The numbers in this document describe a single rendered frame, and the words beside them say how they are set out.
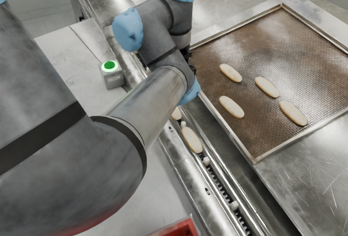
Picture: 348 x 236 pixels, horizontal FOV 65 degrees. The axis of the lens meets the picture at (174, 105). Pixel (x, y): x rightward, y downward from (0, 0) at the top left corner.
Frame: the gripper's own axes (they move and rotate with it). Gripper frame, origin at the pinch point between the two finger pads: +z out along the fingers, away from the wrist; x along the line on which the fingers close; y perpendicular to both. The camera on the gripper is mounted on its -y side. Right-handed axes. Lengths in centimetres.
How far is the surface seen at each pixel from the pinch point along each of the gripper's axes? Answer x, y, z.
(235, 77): 22.2, 2.3, 1.4
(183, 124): -0.6, 8.7, 6.4
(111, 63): -12.6, -23.8, 2.8
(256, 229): 1.8, 43.0, 8.2
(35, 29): -46, -212, 94
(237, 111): 15.3, 13.8, 2.5
